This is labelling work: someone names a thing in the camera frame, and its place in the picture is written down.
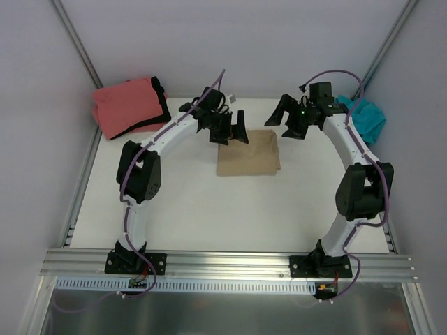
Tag beige t shirt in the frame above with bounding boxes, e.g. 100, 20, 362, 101
217, 130, 281, 177

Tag teal t shirt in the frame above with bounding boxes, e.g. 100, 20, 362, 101
335, 95, 386, 144

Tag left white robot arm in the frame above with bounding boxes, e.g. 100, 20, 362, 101
105, 87, 249, 274

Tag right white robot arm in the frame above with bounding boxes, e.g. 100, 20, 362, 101
265, 82, 394, 278

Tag folded black t shirt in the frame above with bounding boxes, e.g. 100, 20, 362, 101
111, 77, 171, 139

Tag folded pink t shirt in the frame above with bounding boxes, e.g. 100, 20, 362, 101
92, 77, 171, 140

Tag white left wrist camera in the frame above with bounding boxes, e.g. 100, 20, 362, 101
226, 94, 236, 104

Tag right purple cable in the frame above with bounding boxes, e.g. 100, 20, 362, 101
300, 68, 391, 304

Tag purple cable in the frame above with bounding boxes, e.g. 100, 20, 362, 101
119, 68, 227, 299
300, 68, 391, 304

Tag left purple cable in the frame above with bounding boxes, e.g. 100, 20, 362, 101
119, 68, 227, 299

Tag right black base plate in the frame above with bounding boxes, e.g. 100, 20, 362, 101
289, 254, 353, 278

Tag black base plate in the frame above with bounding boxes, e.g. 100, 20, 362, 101
104, 251, 167, 276
289, 254, 353, 278

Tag right corner aluminium post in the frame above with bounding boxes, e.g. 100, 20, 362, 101
362, 0, 419, 91

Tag corner aluminium post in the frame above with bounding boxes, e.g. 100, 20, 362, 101
49, 0, 103, 89
362, 0, 419, 91

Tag white slotted cable duct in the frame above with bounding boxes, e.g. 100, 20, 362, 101
54, 276, 316, 295

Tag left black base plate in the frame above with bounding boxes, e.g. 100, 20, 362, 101
104, 251, 167, 276

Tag left corner aluminium post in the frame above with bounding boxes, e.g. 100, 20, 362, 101
49, 0, 103, 89

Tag aluminium mounting rail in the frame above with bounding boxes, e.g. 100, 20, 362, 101
40, 248, 419, 283

